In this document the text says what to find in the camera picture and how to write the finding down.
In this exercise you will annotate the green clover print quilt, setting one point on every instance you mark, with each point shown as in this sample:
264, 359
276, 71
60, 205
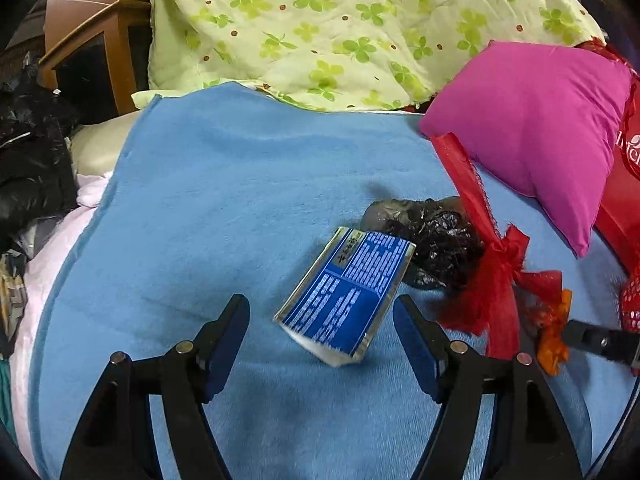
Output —
325, 20

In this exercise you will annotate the red plastic mesh basket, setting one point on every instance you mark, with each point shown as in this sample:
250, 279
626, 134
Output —
632, 300

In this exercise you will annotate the magenta pillow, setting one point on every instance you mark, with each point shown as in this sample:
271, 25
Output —
525, 125

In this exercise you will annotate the blue blanket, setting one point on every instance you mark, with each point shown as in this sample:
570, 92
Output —
200, 210

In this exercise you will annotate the beige sofa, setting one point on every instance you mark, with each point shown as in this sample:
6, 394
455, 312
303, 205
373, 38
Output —
97, 145

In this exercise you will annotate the dark plastic bag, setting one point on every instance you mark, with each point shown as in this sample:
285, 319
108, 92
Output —
440, 240

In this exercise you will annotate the orange wrapper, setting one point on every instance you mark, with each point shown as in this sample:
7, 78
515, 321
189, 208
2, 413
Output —
552, 355

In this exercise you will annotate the small printed cardboard box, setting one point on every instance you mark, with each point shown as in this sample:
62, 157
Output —
345, 290

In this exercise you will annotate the red tote bag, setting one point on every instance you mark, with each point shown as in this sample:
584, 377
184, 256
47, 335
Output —
620, 200

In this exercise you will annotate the wooden cabinet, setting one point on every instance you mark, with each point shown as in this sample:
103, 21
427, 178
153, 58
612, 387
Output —
112, 25

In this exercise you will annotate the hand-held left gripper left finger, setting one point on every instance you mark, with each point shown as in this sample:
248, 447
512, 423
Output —
220, 360

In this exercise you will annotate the black puffer jacket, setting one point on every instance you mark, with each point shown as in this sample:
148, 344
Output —
30, 170

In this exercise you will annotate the red ribbon bow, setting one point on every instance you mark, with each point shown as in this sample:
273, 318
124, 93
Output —
500, 270

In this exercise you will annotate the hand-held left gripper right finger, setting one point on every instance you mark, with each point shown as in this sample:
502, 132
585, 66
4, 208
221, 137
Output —
420, 355

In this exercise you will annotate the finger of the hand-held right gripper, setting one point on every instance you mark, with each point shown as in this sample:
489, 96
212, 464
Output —
600, 341

